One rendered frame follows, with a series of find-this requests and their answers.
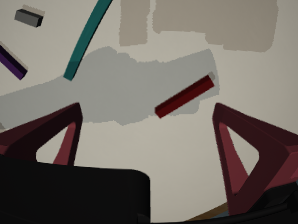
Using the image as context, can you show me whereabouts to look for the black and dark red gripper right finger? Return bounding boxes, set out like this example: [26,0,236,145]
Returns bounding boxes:
[212,103,298,216]

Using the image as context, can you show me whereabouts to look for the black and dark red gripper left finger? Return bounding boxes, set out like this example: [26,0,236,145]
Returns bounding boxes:
[0,102,83,166]

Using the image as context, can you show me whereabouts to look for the dark red rod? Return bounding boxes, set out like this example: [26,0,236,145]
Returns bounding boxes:
[155,75,215,119]

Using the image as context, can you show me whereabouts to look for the turquoise rod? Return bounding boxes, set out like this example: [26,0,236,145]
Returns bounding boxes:
[63,0,113,81]

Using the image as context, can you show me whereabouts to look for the grey rectangular block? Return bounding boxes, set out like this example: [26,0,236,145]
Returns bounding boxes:
[14,9,43,27]

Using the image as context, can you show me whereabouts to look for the purple rod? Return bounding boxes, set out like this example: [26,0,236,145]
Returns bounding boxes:
[0,45,27,80]

